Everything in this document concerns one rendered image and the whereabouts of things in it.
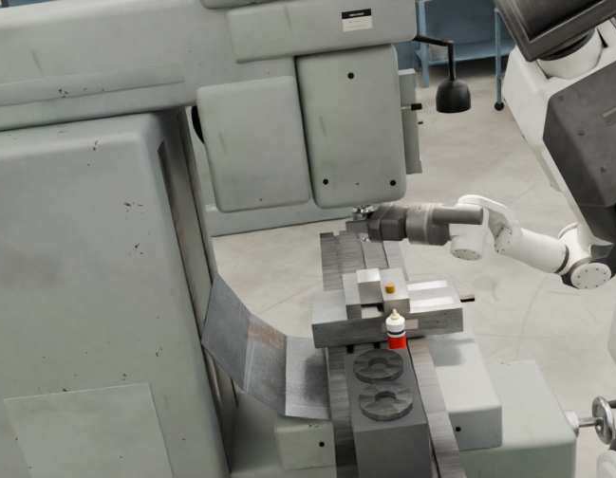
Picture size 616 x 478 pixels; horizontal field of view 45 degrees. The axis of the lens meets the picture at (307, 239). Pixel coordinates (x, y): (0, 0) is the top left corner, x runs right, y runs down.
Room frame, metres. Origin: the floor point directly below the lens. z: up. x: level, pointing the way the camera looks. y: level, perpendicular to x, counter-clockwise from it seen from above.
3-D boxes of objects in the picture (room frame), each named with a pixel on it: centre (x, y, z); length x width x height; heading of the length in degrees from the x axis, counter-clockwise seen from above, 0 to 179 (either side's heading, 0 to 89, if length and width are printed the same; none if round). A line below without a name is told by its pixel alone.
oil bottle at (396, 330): (1.43, -0.17, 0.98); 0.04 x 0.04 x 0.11
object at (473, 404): (1.47, -0.13, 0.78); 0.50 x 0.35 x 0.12; 87
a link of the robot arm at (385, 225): (1.43, -0.21, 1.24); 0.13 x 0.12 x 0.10; 153
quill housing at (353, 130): (1.47, -0.12, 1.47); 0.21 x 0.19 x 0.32; 177
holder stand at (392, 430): (1.06, -0.09, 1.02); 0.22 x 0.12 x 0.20; 179
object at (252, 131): (1.48, 0.07, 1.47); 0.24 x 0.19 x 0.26; 177
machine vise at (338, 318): (1.55, -0.16, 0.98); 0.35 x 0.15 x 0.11; 87
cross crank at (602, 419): (1.44, -0.62, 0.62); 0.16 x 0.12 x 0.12; 87
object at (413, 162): (1.46, -0.24, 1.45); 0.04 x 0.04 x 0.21; 87
